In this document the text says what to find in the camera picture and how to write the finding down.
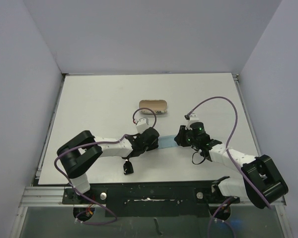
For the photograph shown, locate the blue cleaning cloth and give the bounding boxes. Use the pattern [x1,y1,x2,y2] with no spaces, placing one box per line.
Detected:
[158,135,178,149]

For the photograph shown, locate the black sunglasses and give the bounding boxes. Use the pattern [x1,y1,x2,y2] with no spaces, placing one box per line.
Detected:
[123,160,134,175]

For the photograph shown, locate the map print glasses case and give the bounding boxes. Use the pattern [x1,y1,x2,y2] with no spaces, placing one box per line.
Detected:
[139,100,167,115]

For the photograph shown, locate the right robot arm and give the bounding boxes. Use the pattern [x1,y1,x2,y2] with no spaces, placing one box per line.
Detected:
[174,122,289,209]

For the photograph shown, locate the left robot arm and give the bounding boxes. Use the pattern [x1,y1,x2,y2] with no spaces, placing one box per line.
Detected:
[55,127,159,204]

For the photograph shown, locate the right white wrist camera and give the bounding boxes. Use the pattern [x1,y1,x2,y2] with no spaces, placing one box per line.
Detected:
[184,113,200,130]

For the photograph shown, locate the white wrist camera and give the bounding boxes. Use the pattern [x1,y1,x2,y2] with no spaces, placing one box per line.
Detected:
[184,113,200,130]
[136,118,149,134]

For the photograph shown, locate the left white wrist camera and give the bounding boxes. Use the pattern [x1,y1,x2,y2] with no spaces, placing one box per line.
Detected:
[136,118,149,134]

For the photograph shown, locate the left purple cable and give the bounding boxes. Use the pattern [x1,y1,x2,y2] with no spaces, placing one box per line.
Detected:
[54,107,157,225]

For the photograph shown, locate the purple cable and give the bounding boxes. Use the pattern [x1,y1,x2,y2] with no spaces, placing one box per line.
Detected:
[185,96,273,238]
[54,107,157,225]

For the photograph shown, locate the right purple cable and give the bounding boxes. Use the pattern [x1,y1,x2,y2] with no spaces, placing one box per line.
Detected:
[185,96,273,238]

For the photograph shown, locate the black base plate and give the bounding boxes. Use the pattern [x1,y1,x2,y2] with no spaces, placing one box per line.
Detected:
[62,180,226,218]

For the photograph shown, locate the aluminium rail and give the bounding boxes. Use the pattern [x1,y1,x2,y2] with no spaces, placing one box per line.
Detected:
[19,184,288,208]

